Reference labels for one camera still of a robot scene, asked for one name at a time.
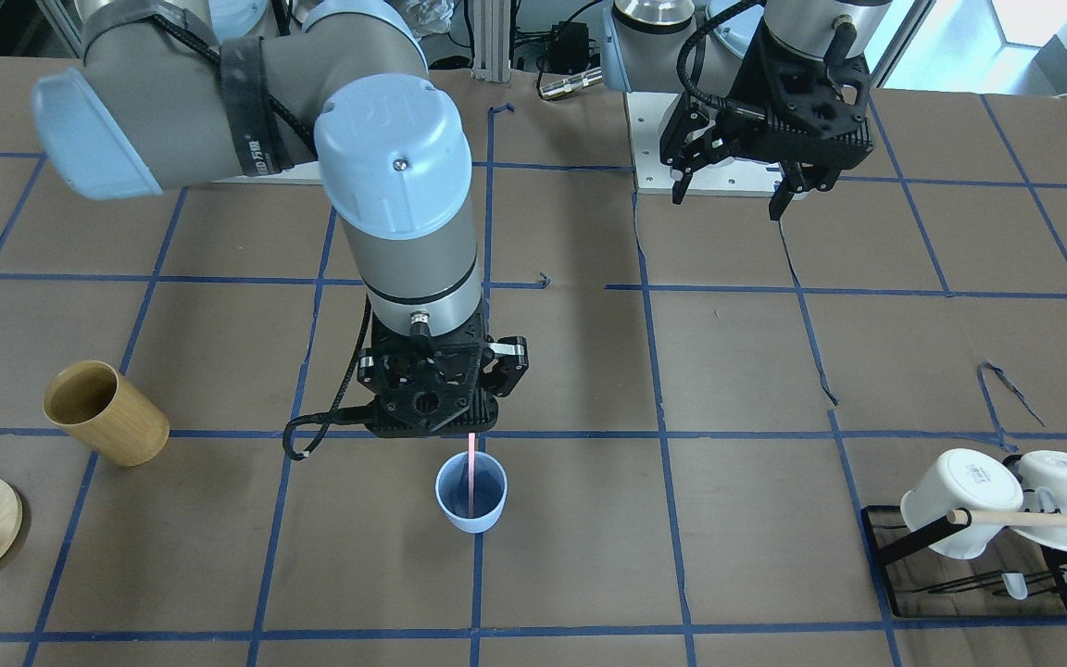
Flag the silver cable connector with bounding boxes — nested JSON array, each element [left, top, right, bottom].
[[536, 67, 604, 102]]

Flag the wooden rack dowel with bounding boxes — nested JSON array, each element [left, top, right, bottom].
[[944, 508, 1067, 529]]

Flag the wooden bamboo cup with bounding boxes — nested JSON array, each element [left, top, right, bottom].
[[43, 360, 170, 466]]

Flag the black power adapter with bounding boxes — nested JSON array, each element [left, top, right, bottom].
[[546, 20, 590, 72]]

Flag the black gripper body near cup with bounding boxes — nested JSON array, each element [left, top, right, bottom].
[[357, 311, 530, 438]]

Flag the second grey robot arm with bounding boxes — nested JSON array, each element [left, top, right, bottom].
[[600, 1, 890, 220]]

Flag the light blue plastic cup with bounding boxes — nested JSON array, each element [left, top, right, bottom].
[[433, 452, 509, 535]]

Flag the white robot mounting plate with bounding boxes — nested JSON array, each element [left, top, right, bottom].
[[625, 92, 782, 197]]

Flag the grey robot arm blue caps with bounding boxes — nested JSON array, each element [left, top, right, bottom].
[[32, 1, 529, 436]]

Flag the black wire mug rack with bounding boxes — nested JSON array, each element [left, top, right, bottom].
[[860, 452, 1067, 618]]

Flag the pink chopstick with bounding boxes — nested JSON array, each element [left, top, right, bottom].
[[463, 434, 478, 519]]

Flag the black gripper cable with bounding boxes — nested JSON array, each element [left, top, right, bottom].
[[282, 301, 377, 461]]

